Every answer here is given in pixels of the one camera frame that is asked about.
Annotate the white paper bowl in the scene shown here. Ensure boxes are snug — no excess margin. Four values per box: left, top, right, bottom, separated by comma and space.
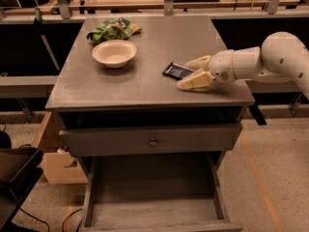
92, 40, 137, 69

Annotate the grey wooden drawer cabinet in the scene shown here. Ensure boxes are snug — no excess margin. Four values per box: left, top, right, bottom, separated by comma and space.
45, 14, 256, 232

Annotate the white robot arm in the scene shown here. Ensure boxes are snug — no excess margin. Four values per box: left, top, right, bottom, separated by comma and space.
177, 32, 309, 99

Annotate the black bin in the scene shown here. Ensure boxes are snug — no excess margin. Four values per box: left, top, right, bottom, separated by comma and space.
0, 147, 43, 232

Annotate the cardboard box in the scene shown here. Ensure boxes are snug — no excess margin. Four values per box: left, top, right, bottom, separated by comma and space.
32, 112, 87, 185

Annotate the black floor cable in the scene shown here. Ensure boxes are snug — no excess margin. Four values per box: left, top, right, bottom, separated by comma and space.
18, 206, 84, 232

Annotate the blue rxbar wrapper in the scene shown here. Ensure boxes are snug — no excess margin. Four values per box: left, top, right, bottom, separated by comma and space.
162, 62, 193, 80

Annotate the open grey middle drawer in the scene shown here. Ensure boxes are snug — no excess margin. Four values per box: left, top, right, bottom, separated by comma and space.
79, 153, 243, 232

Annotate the grey top drawer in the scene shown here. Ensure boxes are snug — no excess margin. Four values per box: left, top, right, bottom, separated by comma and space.
60, 124, 242, 157

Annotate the green chip bag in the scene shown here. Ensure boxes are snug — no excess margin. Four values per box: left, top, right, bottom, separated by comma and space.
87, 17, 142, 44

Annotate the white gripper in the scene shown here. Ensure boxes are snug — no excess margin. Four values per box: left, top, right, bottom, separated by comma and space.
177, 50, 236, 90

